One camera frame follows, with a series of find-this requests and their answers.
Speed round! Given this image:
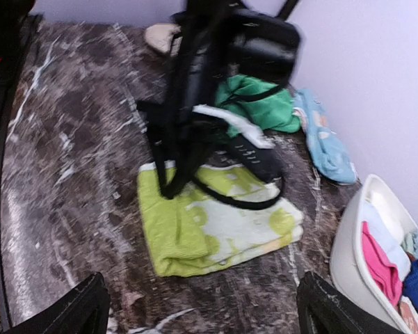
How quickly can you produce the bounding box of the yellow-green crocodile towel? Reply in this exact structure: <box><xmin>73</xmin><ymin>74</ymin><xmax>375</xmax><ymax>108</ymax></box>
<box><xmin>138</xmin><ymin>163</ymin><xmax>303</xmax><ymax>277</ymax></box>

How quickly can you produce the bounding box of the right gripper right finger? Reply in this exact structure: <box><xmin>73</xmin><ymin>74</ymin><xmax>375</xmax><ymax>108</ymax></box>
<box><xmin>296</xmin><ymin>271</ymin><xmax>400</xmax><ymax>334</ymax></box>

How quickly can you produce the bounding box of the green towel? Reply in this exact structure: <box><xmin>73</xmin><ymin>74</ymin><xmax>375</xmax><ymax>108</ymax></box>
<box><xmin>216</xmin><ymin>74</ymin><xmax>301</xmax><ymax>133</ymax></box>

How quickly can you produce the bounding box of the light blue patterned towel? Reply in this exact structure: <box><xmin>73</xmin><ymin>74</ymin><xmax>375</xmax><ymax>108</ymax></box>
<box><xmin>294</xmin><ymin>89</ymin><xmax>357</xmax><ymax>184</ymax></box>

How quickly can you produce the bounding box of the white plastic basin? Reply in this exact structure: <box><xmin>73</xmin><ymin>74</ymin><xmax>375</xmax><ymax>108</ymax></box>
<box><xmin>330</xmin><ymin>175</ymin><xmax>418</xmax><ymax>333</ymax></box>

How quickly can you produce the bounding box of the lavender rolled towel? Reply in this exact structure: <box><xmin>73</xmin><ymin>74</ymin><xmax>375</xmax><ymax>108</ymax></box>
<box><xmin>361</xmin><ymin>201</ymin><xmax>411</xmax><ymax>280</ymax></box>

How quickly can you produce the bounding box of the orange patterned rolled towel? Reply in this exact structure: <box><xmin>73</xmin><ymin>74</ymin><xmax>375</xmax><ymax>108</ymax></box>
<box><xmin>399</xmin><ymin>296</ymin><xmax>418</xmax><ymax>334</ymax></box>

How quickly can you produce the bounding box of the beige embroidered round cloth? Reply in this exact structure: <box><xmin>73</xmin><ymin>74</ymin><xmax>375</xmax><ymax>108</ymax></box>
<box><xmin>144</xmin><ymin>23</ymin><xmax>182</xmax><ymax>57</ymax></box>

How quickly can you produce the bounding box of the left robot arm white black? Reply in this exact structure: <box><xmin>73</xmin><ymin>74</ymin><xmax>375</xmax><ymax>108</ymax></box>
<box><xmin>137</xmin><ymin>1</ymin><xmax>300</xmax><ymax>210</ymax></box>

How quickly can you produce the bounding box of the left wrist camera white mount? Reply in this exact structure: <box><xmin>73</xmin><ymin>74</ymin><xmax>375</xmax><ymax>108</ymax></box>
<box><xmin>193</xmin><ymin>104</ymin><xmax>282</xmax><ymax>182</ymax></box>

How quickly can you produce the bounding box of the pink rolled towel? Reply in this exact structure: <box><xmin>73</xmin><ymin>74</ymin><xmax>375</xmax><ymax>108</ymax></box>
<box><xmin>362</xmin><ymin>221</ymin><xmax>403</xmax><ymax>307</ymax></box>

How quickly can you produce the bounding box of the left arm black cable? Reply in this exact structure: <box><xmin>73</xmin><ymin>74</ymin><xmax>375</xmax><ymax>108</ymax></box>
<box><xmin>191</xmin><ymin>83</ymin><xmax>293</xmax><ymax>212</ymax></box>

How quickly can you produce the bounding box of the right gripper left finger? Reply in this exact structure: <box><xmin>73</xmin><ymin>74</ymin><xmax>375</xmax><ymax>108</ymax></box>
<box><xmin>7</xmin><ymin>272</ymin><xmax>110</xmax><ymax>334</ymax></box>

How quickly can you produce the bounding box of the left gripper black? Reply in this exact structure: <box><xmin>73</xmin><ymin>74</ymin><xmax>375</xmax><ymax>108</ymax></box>
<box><xmin>137</xmin><ymin>45</ymin><xmax>229</xmax><ymax>199</ymax></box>

